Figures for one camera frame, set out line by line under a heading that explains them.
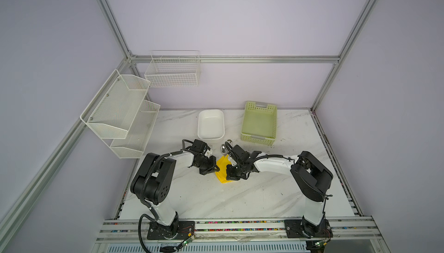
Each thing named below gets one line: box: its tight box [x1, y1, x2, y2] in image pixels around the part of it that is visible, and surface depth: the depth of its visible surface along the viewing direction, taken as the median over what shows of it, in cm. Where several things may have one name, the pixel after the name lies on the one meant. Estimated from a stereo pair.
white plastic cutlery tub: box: [197, 109, 225, 140], surface depth 113 cm
